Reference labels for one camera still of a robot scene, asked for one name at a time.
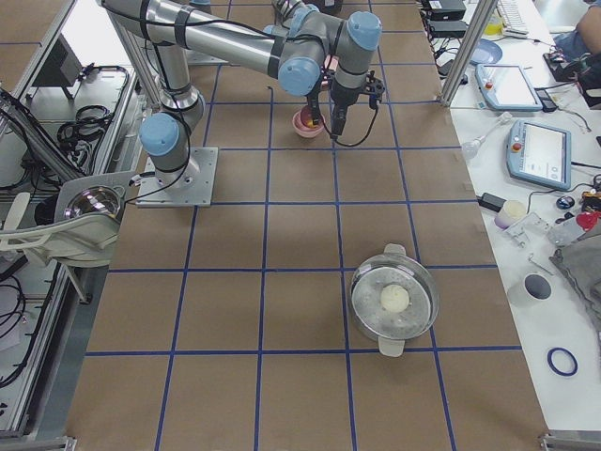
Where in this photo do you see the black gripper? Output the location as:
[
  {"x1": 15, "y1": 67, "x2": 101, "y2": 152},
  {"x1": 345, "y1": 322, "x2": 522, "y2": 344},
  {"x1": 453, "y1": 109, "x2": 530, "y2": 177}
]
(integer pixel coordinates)
[{"x1": 307, "y1": 80, "x2": 360, "y2": 139}]

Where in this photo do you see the pink bowl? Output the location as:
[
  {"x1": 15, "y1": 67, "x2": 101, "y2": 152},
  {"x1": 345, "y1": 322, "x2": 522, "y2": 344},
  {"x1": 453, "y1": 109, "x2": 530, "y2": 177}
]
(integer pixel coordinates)
[{"x1": 292, "y1": 106, "x2": 324, "y2": 138}]

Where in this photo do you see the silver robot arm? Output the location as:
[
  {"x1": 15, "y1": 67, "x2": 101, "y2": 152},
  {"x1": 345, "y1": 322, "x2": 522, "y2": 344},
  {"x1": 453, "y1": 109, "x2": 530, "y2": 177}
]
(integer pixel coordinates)
[
  {"x1": 100, "y1": 1, "x2": 384, "y2": 139},
  {"x1": 268, "y1": 1, "x2": 383, "y2": 106}
]

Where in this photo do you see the light blue plate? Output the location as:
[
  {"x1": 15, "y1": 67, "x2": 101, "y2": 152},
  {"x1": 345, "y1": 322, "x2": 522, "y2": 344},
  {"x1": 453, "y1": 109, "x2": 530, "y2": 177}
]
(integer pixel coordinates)
[{"x1": 470, "y1": 39, "x2": 503, "y2": 66}]

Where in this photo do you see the white light bulb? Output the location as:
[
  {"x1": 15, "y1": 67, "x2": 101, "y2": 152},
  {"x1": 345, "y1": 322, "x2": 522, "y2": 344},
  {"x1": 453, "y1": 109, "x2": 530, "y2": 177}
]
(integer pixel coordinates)
[{"x1": 461, "y1": 112, "x2": 513, "y2": 162}]

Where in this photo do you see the steel pot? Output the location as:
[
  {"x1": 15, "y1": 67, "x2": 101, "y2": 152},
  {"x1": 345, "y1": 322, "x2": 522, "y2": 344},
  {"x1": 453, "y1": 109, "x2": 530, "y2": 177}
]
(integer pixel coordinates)
[{"x1": 347, "y1": 243, "x2": 440, "y2": 357}]

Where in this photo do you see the blue teach pendant far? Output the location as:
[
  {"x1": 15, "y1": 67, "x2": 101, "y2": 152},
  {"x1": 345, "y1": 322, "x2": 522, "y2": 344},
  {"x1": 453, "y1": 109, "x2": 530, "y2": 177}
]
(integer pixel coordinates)
[{"x1": 474, "y1": 64, "x2": 543, "y2": 112}]

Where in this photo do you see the blue teach pendant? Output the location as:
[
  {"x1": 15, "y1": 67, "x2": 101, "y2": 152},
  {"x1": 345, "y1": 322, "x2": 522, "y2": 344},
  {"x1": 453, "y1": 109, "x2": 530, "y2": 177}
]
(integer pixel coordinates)
[
  {"x1": 474, "y1": 64, "x2": 543, "y2": 112},
  {"x1": 506, "y1": 119, "x2": 572, "y2": 192}
]

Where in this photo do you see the black power adapter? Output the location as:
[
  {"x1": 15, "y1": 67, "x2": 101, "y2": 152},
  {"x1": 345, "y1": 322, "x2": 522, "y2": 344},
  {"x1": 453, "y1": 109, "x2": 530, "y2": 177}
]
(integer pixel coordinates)
[{"x1": 477, "y1": 193, "x2": 506, "y2": 212}]

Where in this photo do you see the white steamed bun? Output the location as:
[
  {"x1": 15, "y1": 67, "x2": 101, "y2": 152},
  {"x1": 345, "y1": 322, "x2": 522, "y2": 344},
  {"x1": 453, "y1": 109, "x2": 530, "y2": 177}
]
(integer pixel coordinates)
[{"x1": 379, "y1": 284, "x2": 410, "y2": 313}]

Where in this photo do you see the blue teach pendant near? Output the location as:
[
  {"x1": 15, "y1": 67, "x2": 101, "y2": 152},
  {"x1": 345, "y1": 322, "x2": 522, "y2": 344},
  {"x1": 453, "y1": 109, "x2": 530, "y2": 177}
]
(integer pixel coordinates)
[{"x1": 506, "y1": 119, "x2": 572, "y2": 192}]

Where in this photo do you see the glass pot lid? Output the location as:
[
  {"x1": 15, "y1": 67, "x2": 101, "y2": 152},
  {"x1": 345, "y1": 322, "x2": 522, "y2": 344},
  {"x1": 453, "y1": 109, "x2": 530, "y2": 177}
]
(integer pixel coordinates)
[{"x1": 64, "y1": 185, "x2": 122, "y2": 219}]

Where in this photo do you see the white paper cup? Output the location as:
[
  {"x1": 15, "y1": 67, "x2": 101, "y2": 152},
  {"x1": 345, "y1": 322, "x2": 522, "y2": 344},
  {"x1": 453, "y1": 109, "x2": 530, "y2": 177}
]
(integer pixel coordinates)
[{"x1": 507, "y1": 272, "x2": 552, "y2": 307}]

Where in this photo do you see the grey cloth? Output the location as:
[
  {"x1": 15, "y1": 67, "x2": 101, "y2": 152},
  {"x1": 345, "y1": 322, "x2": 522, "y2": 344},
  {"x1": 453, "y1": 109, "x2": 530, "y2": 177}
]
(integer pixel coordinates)
[{"x1": 549, "y1": 235, "x2": 601, "y2": 333}]

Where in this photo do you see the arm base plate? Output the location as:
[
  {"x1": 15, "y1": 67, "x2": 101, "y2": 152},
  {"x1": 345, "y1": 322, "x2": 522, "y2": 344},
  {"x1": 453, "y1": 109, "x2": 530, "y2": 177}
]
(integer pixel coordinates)
[{"x1": 135, "y1": 147, "x2": 219, "y2": 208}]

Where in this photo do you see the aluminium frame post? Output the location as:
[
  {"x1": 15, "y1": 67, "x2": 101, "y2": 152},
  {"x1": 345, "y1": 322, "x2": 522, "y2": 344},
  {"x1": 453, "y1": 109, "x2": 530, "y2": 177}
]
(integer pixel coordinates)
[{"x1": 439, "y1": 0, "x2": 497, "y2": 107}]

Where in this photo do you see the blue rubber ring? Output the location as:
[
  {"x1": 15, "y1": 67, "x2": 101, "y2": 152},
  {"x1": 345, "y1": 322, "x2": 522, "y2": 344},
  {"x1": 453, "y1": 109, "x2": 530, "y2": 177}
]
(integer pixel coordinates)
[{"x1": 547, "y1": 347, "x2": 579, "y2": 377}]

